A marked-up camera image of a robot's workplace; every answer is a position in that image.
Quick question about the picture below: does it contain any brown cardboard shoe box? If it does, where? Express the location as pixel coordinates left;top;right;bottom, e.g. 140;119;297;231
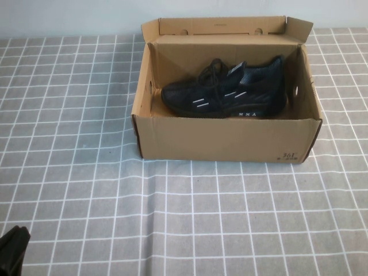
131;16;323;164

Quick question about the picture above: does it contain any black knit sneaker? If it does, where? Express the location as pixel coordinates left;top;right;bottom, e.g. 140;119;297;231
160;56;290;118

